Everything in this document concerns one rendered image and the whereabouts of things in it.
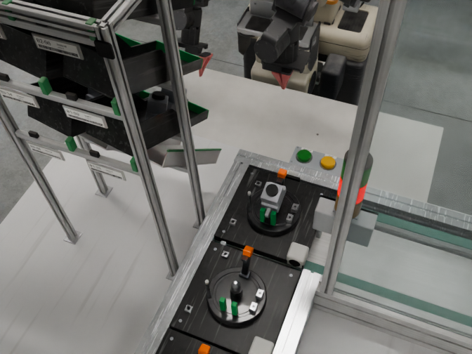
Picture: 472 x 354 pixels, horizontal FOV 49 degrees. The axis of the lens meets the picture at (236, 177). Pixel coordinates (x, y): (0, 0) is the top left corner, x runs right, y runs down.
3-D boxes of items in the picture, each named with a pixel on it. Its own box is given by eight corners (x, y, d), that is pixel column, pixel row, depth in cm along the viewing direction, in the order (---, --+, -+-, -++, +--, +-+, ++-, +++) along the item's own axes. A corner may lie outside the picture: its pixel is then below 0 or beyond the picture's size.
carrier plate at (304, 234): (248, 171, 148) (247, 166, 146) (329, 194, 142) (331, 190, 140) (213, 239, 135) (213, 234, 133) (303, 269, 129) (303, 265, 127)
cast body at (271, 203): (270, 185, 133) (267, 175, 127) (286, 190, 132) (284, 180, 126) (258, 215, 131) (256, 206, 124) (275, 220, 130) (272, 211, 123)
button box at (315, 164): (295, 158, 156) (296, 145, 151) (364, 178, 151) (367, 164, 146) (287, 175, 153) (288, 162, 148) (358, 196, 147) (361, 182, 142)
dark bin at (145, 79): (154, 50, 120) (159, 18, 116) (201, 69, 115) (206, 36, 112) (62, 76, 98) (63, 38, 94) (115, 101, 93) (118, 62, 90)
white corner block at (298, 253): (291, 248, 132) (291, 240, 129) (308, 254, 131) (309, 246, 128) (285, 264, 130) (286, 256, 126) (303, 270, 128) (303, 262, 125)
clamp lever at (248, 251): (242, 269, 124) (246, 244, 120) (250, 272, 124) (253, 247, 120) (237, 278, 121) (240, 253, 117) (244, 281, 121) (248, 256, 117)
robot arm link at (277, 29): (320, -2, 107) (284, -21, 108) (295, 29, 101) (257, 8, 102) (305, 41, 117) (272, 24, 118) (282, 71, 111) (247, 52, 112)
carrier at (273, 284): (211, 244, 134) (207, 218, 124) (300, 274, 128) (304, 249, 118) (169, 329, 121) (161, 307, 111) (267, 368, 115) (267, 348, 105)
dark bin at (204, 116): (165, 100, 133) (168, 72, 129) (207, 119, 128) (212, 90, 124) (85, 133, 111) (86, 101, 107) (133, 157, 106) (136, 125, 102)
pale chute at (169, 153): (178, 145, 150) (183, 130, 149) (216, 164, 145) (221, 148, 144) (119, 146, 124) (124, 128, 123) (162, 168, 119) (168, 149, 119)
